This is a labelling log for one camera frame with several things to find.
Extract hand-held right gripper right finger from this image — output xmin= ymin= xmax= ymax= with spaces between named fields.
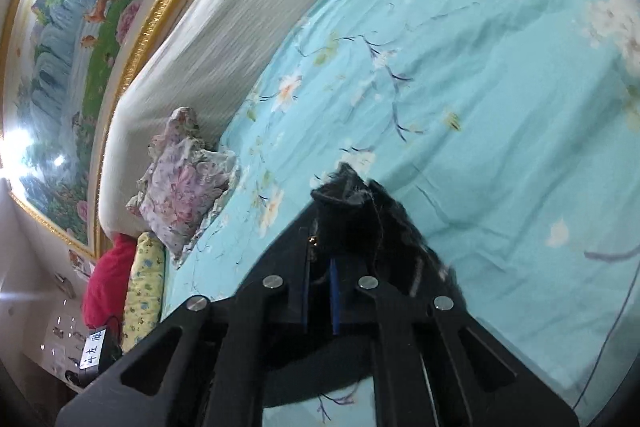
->
xmin=327 ymin=257 xmax=581 ymax=427

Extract black device with white label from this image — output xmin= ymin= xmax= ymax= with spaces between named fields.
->
xmin=65 ymin=317 xmax=126 ymax=388

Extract black pants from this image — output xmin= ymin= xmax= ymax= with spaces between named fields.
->
xmin=265 ymin=162 xmax=468 ymax=408

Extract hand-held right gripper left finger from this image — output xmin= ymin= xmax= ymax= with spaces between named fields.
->
xmin=55 ymin=207 xmax=315 ymax=427

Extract gold framed landscape painting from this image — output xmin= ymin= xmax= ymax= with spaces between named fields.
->
xmin=0 ymin=0 xmax=246 ymax=258

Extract turquoise floral bed sheet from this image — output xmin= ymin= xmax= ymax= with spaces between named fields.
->
xmin=160 ymin=0 xmax=640 ymax=427

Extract white padded headboard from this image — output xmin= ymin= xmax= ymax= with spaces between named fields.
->
xmin=97 ymin=0 xmax=408 ymax=248

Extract yellow floral pillow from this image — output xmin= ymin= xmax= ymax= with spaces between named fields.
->
xmin=121 ymin=232 xmax=166 ymax=353

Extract red pillow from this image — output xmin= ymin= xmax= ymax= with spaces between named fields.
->
xmin=81 ymin=234 xmax=138 ymax=330

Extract pink floral pillow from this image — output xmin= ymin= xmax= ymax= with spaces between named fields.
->
xmin=125 ymin=107 xmax=241 ymax=258

